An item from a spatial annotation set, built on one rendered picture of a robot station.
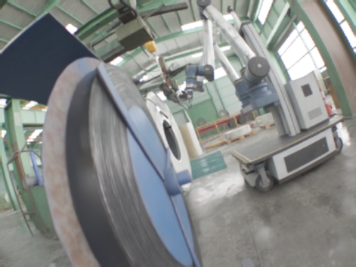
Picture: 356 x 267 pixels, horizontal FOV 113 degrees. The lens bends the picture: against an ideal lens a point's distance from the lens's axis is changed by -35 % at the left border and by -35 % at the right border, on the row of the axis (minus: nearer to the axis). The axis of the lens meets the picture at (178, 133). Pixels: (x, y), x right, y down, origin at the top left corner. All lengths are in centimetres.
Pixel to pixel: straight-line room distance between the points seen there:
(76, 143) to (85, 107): 4
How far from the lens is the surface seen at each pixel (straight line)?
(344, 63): 412
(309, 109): 206
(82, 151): 18
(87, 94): 22
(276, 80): 205
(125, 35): 124
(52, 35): 40
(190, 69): 168
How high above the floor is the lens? 72
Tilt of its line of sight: 3 degrees up
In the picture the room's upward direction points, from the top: 21 degrees counter-clockwise
